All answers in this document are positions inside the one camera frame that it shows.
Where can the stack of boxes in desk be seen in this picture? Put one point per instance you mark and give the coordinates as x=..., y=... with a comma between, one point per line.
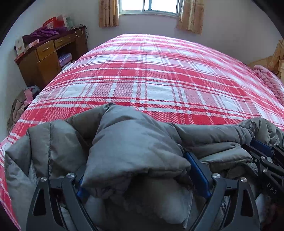
x=65, y=59

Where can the brown wooden desk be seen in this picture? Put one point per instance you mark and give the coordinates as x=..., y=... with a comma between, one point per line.
x=46, y=64

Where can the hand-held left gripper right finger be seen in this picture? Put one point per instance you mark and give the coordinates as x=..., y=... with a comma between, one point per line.
x=198, y=175

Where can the long beige patterned curtain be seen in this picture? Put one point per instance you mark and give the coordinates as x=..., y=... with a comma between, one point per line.
x=277, y=55

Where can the pale green bottle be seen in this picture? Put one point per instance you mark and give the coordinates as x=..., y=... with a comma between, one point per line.
x=70, y=22

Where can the pile of clothes on floor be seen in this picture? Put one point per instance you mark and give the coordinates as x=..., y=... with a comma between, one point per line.
x=21, y=104

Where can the grey puffer jacket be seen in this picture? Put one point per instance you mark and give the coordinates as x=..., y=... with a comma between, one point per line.
x=133, y=144

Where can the flat pink box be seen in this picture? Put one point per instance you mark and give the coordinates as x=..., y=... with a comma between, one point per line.
x=28, y=45

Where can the bed with red plaid sheet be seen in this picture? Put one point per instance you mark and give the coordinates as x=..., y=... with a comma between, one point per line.
x=155, y=77

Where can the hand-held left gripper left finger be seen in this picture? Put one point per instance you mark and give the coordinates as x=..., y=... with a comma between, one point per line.
x=80, y=193

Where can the pink folded quilt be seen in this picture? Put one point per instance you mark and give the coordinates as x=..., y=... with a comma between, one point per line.
x=269, y=80

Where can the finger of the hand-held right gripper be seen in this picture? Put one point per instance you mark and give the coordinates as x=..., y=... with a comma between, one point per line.
x=280, y=153
x=263, y=147

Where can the red gift box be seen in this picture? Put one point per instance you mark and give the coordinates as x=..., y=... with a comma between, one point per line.
x=54, y=22

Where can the white upright box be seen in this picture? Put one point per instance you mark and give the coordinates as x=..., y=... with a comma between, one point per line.
x=19, y=45

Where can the window with grey frame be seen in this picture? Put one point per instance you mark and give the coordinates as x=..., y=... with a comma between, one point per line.
x=148, y=6

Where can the purple puffer jacket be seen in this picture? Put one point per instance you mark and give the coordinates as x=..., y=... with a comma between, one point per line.
x=43, y=33

